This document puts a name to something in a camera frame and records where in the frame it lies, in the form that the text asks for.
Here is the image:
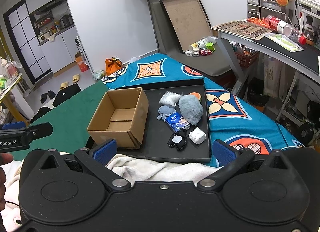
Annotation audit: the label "white plastic bag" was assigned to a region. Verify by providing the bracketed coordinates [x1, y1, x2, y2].
[189, 127, 206, 145]

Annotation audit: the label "black stitched plush toy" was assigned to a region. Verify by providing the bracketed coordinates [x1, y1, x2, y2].
[167, 129, 187, 152]

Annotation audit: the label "light blue fluffy plush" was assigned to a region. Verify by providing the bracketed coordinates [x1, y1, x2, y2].
[178, 95, 203, 126]

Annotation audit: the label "blue tissue pack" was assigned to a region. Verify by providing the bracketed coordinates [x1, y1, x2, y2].
[165, 112, 190, 133]

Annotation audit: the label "burger plush toy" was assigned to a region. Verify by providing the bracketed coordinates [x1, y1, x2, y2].
[189, 92, 202, 102]

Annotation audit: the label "blue denim jellyfish patch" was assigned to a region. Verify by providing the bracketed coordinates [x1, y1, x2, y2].
[157, 105, 176, 121]

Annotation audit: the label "clear bag white filling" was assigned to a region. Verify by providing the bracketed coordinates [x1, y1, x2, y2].
[159, 91, 182, 107]

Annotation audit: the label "person's left hand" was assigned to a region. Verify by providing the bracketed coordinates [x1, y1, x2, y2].
[0, 153, 13, 210]

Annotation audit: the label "green cloth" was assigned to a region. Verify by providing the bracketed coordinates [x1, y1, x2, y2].
[12, 81, 108, 161]

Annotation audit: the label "black slipper pair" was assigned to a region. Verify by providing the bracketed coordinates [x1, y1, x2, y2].
[40, 90, 56, 104]

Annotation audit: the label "white fleece cloth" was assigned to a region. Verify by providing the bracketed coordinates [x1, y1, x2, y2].
[105, 154, 218, 185]

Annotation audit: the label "black chair with dot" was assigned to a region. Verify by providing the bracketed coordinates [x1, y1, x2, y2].
[53, 83, 81, 108]

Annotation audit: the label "blue patterned blanket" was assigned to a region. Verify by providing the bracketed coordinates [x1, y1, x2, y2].
[102, 54, 301, 167]

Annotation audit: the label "brown cardboard box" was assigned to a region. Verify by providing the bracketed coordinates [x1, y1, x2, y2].
[87, 87, 149, 149]

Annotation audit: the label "yellow slipper pair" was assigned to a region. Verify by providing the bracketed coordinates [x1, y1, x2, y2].
[59, 73, 81, 91]

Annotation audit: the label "black shallow tray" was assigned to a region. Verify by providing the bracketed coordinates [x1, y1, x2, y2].
[115, 79, 211, 163]

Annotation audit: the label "orange carton on floor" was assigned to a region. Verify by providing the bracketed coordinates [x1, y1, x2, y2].
[75, 52, 89, 73]

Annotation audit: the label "orange bag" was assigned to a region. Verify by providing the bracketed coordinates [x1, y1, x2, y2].
[105, 57, 123, 76]

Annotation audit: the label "grey bench cushion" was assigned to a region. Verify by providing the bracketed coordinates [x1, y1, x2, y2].
[150, 2, 231, 78]

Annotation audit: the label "red basket under desk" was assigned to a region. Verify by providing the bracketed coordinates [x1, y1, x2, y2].
[235, 51, 260, 68]

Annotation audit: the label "white kitchen cabinet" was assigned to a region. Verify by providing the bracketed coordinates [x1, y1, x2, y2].
[25, 0, 78, 73]

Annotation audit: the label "green lidded cup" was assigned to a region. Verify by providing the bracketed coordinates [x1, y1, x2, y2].
[206, 42, 215, 52]

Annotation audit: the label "grey desk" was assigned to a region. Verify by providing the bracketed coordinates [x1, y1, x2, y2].
[211, 20, 320, 127]

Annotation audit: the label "patterned cardboard sheet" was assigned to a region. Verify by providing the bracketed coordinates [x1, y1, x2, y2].
[211, 20, 273, 40]

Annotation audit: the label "red label plastic bottle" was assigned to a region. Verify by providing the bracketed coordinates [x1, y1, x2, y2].
[264, 15, 306, 45]

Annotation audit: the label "large black-framed board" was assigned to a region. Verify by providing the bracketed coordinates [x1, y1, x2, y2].
[159, 0, 212, 52]

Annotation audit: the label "grey drawer organizer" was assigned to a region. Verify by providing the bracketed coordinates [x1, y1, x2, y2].
[247, 0, 289, 21]

